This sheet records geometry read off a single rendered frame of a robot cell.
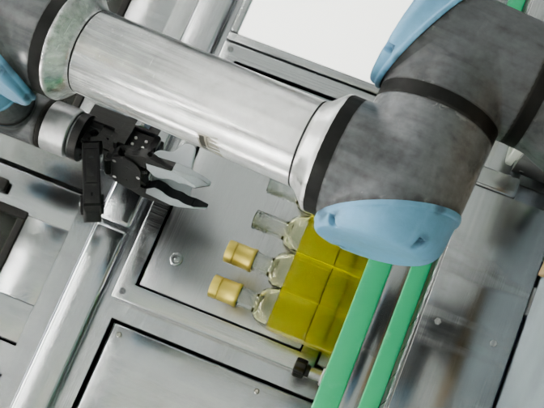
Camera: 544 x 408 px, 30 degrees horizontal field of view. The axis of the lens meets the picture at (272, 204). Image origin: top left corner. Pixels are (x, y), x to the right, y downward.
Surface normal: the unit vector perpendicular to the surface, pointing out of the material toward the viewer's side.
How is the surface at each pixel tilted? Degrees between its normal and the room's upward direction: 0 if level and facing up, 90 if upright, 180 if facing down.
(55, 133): 90
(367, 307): 90
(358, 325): 90
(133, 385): 90
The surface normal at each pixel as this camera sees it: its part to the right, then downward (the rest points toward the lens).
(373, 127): 0.09, -0.61
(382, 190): -0.25, -0.35
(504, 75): -0.16, 0.15
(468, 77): 0.16, -0.15
